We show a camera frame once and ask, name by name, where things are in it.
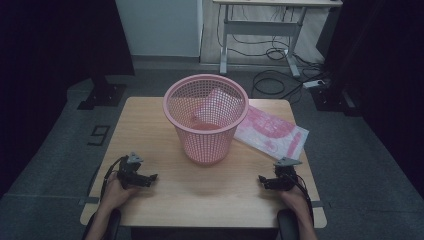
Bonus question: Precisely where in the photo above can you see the person's right hand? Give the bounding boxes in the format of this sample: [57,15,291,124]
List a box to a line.
[279,184,310,215]

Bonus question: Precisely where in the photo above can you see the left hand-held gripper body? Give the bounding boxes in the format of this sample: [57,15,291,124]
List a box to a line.
[116,152,150,190]

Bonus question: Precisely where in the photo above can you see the pink and white plastic bag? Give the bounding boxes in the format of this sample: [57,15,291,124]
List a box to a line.
[233,104,310,161]

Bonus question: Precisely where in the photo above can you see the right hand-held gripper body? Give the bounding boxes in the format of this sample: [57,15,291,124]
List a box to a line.
[273,156,303,192]

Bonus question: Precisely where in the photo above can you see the white power strip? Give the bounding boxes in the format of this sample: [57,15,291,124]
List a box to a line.
[302,79,326,90]

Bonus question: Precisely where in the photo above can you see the coiled black floor cable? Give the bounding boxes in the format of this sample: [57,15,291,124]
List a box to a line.
[250,69,303,100]

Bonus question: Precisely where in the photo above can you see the black stand base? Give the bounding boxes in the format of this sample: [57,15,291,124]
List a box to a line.
[76,75,128,111]
[309,81,364,118]

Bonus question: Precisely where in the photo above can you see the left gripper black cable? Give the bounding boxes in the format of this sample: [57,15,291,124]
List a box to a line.
[99,155,129,202]

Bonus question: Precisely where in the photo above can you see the pink plastic mesh basket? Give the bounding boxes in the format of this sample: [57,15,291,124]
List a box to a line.
[162,73,250,166]

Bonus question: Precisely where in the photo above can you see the person's left hand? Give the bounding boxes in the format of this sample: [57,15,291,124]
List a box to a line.
[100,172,143,212]

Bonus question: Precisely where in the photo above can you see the white desk frame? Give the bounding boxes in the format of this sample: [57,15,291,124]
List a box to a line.
[212,0,344,79]

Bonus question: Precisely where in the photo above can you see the black cables under desk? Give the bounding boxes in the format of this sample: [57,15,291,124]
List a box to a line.
[216,4,292,62]

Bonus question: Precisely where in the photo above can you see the dark curtain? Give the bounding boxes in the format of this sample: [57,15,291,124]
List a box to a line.
[0,0,136,198]
[315,0,424,189]

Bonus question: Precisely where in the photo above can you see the white cabinet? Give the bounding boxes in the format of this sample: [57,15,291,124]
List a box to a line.
[114,0,204,58]

